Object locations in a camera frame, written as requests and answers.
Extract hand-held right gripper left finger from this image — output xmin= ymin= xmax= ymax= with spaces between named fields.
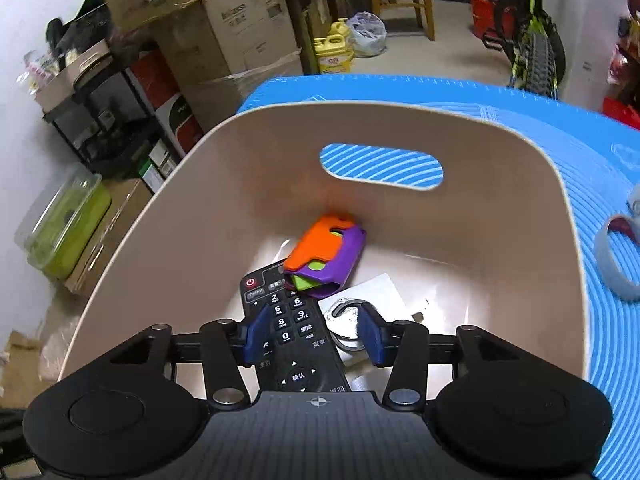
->
xmin=107 ymin=305 xmax=274 ymax=409

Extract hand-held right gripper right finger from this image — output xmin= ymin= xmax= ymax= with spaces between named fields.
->
xmin=357 ymin=305 xmax=532 ymax=408

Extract black remote control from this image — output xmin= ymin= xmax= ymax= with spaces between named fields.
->
xmin=240 ymin=262 xmax=354 ymax=394

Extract orange and purple plastic toy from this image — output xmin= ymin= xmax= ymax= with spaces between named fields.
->
xmin=283 ymin=214 xmax=368 ymax=299

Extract beige plastic storage bin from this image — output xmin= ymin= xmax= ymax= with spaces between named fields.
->
xmin=56 ymin=102 xmax=589 ymax=406

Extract printed brown cardboard box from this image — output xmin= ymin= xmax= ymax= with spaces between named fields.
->
xmin=62 ymin=177 xmax=154 ymax=296

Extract green and white boxes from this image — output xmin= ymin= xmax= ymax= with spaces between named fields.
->
xmin=137 ymin=140 xmax=179 ymax=194

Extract green box with clear lid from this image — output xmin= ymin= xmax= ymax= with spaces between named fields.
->
xmin=15 ymin=172 xmax=112 ymax=281

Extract red and white box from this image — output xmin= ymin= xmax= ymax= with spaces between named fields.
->
xmin=130 ymin=50 xmax=206 ymax=157

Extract grey tape roll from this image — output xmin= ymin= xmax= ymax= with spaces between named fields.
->
xmin=594 ymin=214 xmax=640 ymax=304

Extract black metal shelf rack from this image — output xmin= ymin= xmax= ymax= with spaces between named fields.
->
xmin=42 ymin=5 xmax=202 ymax=182

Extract blue ribbed mat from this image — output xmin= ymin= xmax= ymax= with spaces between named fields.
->
xmin=237 ymin=74 xmax=640 ymax=480

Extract yellow plastic jug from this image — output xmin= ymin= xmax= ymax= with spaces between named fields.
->
xmin=313 ymin=17 xmax=357 ymax=75

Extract large tall cardboard box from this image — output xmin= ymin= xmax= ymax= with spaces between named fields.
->
xmin=155 ymin=0 xmax=306 ymax=134

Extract translucent plastic bag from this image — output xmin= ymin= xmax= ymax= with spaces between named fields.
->
xmin=346 ymin=11 xmax=389 ymax=57

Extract black and green bicycle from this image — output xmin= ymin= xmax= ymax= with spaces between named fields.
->
xmin=482 ymin=0 xmax=569 ymax=99

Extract red basket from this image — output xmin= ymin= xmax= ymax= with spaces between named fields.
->
xmin=602 ymin=95 xmax=640 ymax=129

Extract red bucket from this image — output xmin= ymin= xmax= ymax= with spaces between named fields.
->
xmin=469 ymin=0 xmax=516 ymax=41

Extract metal key ring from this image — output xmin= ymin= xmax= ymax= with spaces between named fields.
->
xmin=327 ymin=299 xmax=374 ymax=354

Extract white card with metal ring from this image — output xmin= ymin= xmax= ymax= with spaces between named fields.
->
xmin=317 ymin=272 xmax=407 ymax=376

